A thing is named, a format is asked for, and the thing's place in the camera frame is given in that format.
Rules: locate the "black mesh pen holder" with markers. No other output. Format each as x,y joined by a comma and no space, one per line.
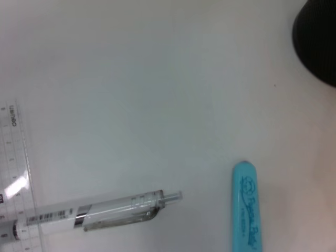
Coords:
320,47

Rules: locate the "blue safety scissors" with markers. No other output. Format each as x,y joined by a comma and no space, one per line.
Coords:
248,210

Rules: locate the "clear silver ballpoint pen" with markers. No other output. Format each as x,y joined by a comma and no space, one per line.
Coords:
110,212

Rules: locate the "transparent plastic ruler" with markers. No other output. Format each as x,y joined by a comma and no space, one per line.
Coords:
15,162

